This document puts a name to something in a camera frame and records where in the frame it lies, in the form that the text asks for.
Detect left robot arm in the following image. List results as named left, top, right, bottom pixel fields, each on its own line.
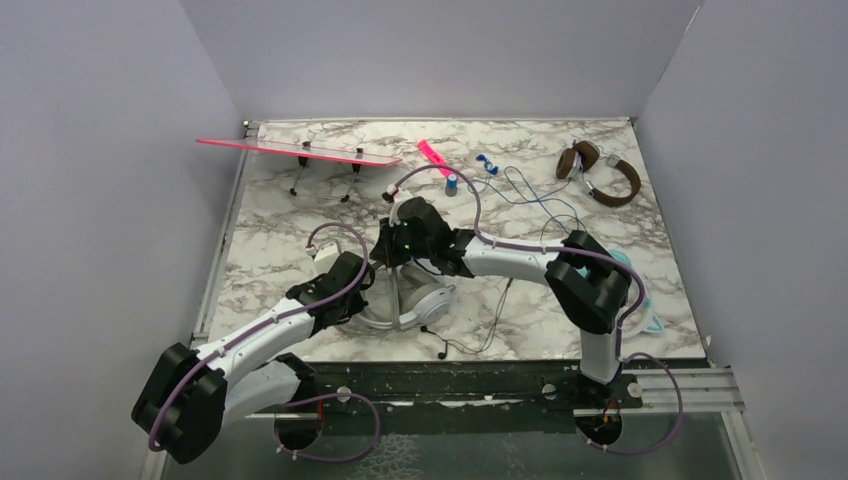
left=131, top=252, right=373, bottom=464

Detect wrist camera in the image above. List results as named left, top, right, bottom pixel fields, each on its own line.
left=306, top=240, right=343, bottom=275
left=382, top=184, right=412, bottom=225

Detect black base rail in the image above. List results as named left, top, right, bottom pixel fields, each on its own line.
left=251, top=357, right=644, bottom=439

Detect pink highlighter marker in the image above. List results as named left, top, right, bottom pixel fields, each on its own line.
left=416, top=140, right=454, bottom=178

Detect white grey over-ear headphones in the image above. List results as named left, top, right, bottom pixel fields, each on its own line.
left=337, top=263, right=455, bottom=335

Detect blue wired earbuds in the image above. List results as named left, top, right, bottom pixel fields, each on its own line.
left=471, top=154, right=586, bottom=240

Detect blue grey stamp cylinder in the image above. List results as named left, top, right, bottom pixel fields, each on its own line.
left=444, top=174, right=459, bottom=197

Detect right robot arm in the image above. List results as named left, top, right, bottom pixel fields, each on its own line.
left=369, top=197, right=643, bottom=407

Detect teal cat-ear headphones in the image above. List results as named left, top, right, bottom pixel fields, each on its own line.
left=609, top=250, right=665, bottom=339

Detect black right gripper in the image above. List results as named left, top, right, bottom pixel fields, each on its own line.
left=369, top=215, right=434, bottom=269

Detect brown over-ear headphones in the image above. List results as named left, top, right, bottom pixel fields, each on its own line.
left=555, top=140, right=642, bottom=208

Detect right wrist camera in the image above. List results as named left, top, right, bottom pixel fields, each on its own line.
left=382, top=184, right=412, bottom=225

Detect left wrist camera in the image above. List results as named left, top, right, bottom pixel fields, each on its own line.
left=306, top=240, right=343, bottom=275

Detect black wired earbuds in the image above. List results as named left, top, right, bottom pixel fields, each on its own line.
left=420, top=278, right=514, bottom=360

